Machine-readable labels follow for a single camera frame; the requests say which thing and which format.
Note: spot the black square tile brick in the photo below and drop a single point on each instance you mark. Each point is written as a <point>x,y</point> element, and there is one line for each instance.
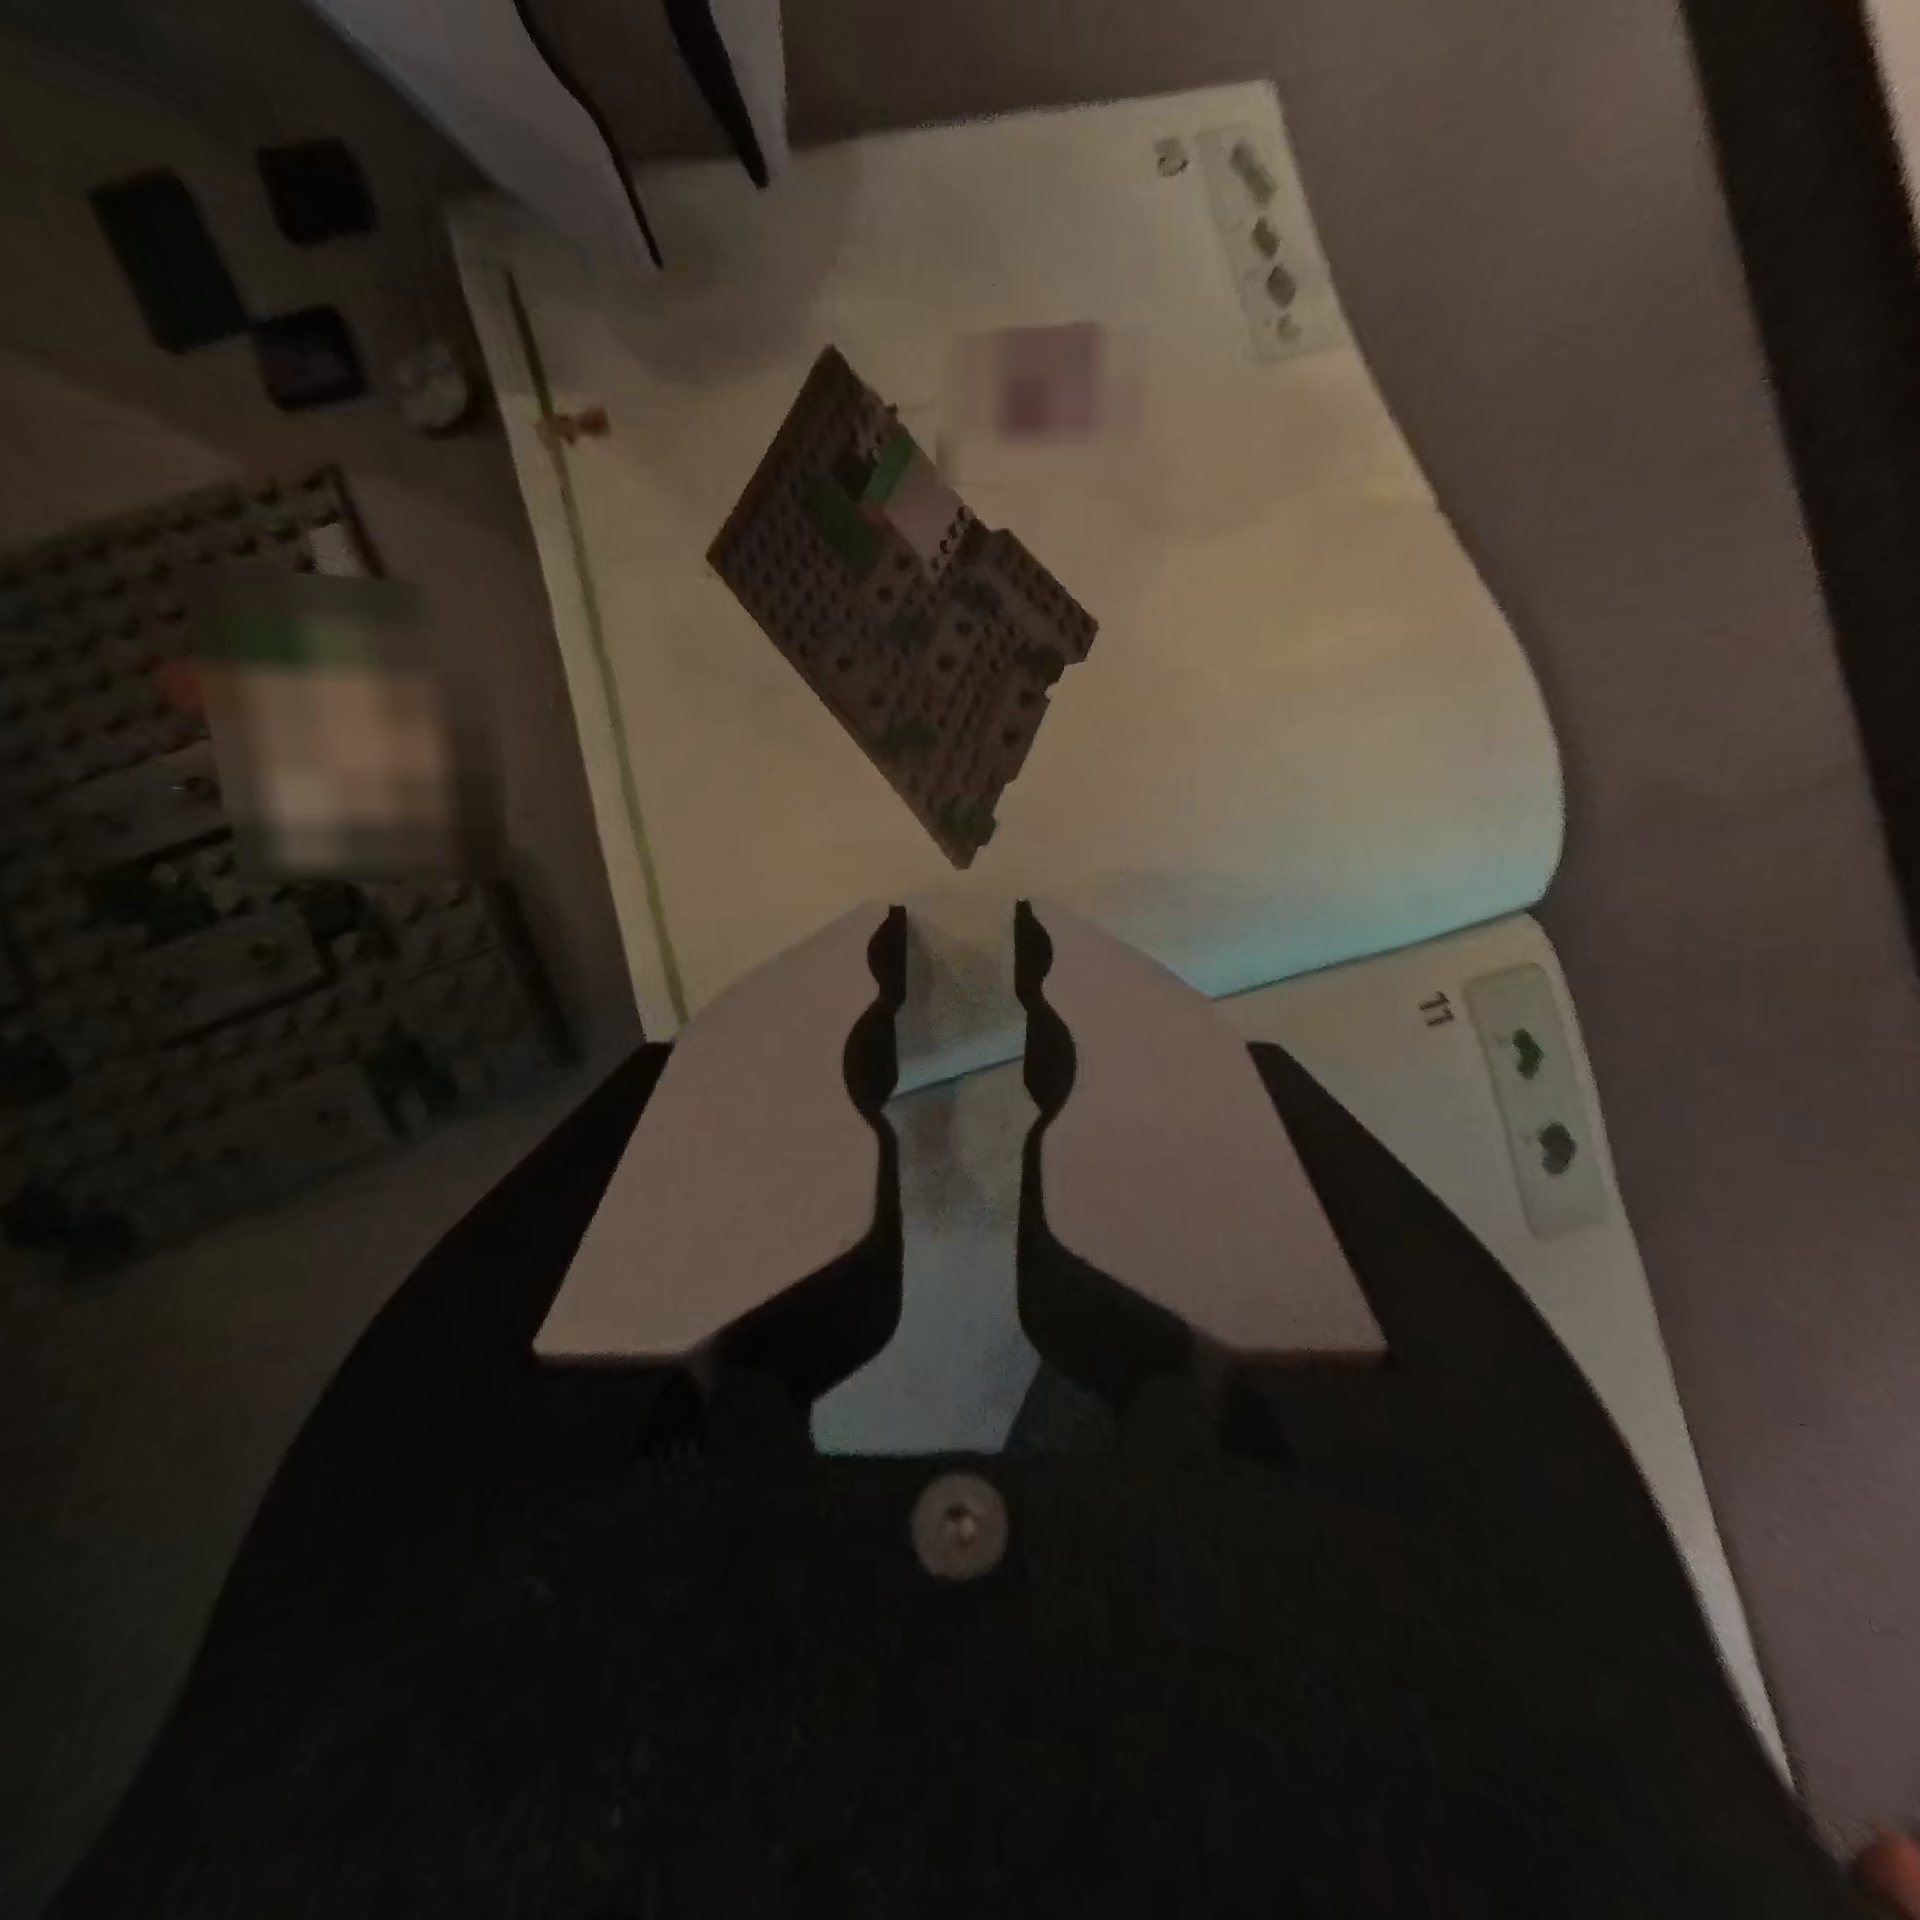
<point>312,357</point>
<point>312,190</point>

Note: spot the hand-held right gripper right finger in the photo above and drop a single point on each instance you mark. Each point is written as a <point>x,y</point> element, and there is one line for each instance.
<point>1214,1200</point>

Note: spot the grey brick baseplate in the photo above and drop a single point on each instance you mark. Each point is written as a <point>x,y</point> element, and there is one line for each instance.
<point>119,975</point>

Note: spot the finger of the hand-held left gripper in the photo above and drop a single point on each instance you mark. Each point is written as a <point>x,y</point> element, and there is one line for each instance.
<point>480,105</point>
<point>764,75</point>

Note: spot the open instruction booklet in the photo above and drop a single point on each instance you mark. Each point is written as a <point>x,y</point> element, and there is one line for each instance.
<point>1276,599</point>

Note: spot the grey desk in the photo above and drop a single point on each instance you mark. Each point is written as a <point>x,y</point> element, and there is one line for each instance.
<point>226,1424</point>

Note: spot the light grey round brick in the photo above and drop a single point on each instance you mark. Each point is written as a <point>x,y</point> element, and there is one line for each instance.
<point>436,390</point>

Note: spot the dark green plate brick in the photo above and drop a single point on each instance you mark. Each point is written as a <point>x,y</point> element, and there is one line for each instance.
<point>168,263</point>

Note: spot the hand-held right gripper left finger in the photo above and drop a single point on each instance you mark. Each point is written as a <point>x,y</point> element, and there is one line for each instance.
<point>706,1200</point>

